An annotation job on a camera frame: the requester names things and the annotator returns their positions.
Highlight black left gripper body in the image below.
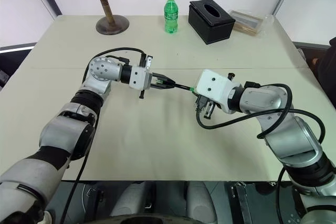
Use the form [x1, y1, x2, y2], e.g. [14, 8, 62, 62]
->
[139, 54, 156, 100]

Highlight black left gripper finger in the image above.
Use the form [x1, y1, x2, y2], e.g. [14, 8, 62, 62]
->
[152, 72, 175, 84]
[151, 82, 176, 90]

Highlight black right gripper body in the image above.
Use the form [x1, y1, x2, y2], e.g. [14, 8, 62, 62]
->
[203, 100, 218, 120]

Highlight black marker pen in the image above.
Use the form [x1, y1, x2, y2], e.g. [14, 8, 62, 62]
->
[156, 77, 192, 90]

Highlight green plastic bottle yellow cap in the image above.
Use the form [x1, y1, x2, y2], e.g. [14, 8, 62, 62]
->
[164, 0, 179, 35]

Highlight brown wooden hat stand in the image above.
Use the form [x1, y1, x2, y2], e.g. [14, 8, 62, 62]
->
[79, 0, 130, 36]

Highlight black tissue box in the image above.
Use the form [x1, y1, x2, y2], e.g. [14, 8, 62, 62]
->
[187, 0, 236, 45]

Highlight grey rounded robot leg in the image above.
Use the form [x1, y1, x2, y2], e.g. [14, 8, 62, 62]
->
[109, 181, 156, 217]
[185, 181, 217, 219]

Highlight clear box of wooden sticks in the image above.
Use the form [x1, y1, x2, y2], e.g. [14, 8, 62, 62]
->
[228, 9, 275, 37]

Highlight person in dark clothing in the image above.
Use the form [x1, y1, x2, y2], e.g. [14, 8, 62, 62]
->
[311, 36, 336, 99]

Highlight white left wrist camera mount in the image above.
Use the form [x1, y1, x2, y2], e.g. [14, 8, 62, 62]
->
[129, 65, 153, 91]

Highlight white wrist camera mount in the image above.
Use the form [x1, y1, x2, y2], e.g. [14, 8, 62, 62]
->
[129, 65, 153, 91]
[195, 69, 243, 104]

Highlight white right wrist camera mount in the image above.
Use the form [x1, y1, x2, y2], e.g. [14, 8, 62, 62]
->
[195, 69, 243, 104]

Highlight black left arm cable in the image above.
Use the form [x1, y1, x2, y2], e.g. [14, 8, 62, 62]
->
[60, 47, 147, 224]

